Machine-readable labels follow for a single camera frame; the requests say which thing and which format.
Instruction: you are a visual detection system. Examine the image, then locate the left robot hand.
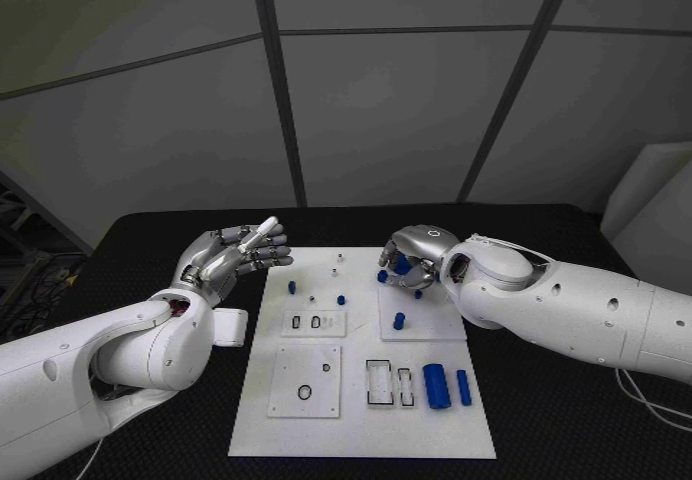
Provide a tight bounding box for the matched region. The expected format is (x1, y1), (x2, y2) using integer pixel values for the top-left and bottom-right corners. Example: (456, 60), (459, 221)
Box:
(169, 216), (296, 307)

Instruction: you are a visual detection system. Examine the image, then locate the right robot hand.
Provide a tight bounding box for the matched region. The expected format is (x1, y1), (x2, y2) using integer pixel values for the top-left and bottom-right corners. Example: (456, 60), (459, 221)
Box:
(377, 224), (462, 291)

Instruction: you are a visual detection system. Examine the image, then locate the white task board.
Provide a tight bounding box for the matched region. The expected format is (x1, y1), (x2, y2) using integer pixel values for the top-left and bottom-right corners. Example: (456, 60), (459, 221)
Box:
(227, 246), (498, 461)

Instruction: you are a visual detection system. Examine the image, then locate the dark equipment rack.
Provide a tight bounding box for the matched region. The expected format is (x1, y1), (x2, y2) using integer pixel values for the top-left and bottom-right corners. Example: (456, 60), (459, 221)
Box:
(0, 170), (96, 341)

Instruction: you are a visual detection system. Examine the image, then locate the thick blue cylinder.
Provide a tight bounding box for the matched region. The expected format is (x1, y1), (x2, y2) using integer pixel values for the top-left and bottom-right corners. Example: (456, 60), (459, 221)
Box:
(422, 363), (453, 410)

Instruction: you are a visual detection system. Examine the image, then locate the thin long blue cylinder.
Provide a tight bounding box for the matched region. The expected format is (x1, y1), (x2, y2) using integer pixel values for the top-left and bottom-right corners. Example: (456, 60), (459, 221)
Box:
(456, 369), (475, 407)

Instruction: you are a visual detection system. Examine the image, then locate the white cable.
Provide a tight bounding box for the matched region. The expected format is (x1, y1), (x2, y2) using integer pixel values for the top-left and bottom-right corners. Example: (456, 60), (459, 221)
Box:
(469, 233), (554, 264)
(615, 368), (692, 433)
(74, 436), (106, 480)

